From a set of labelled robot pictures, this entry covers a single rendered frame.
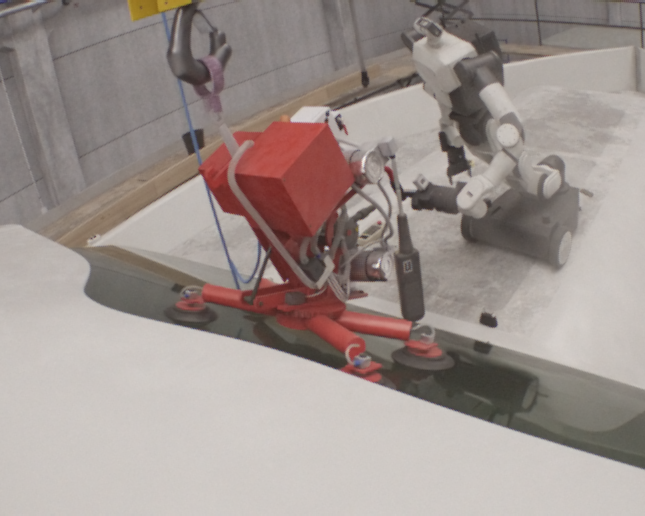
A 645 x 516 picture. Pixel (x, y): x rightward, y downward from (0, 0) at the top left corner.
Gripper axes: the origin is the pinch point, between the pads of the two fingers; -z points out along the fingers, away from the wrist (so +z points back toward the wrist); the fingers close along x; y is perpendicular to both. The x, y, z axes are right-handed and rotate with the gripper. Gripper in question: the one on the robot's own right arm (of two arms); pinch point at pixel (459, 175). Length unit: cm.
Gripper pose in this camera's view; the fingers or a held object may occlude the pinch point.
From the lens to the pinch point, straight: 268.0
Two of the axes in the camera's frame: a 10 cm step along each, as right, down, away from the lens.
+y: 3.4, 5.8, -7.4
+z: -2.5, -7.0, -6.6
